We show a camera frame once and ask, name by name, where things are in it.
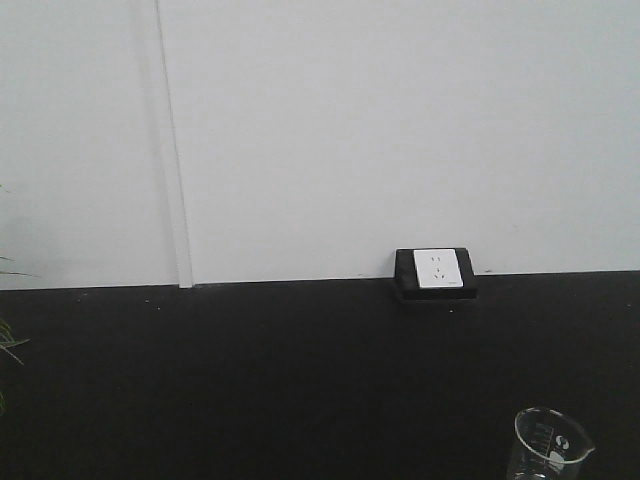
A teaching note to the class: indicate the black socket mounting box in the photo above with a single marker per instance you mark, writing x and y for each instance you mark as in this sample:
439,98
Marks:
406,281

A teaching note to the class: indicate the green plant leaves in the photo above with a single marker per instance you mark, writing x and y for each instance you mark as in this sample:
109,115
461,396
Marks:
8,341

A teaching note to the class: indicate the white wall power socket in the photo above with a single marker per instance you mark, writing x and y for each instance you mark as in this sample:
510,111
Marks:
437,268

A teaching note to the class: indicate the clear glass beaker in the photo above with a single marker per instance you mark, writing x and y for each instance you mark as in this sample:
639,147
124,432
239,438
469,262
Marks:
547,445

